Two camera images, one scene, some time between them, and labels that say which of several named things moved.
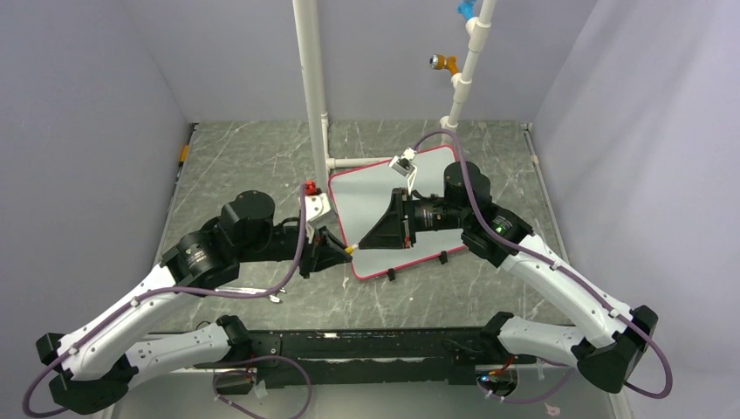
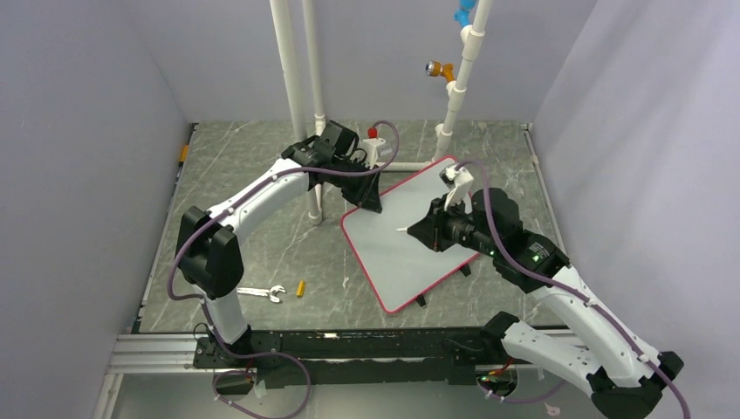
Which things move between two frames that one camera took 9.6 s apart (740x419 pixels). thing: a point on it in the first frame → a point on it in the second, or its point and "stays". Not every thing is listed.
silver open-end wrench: (250, 291) stays
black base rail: (291, 359) stays
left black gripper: (324, 250) → (367, 195)
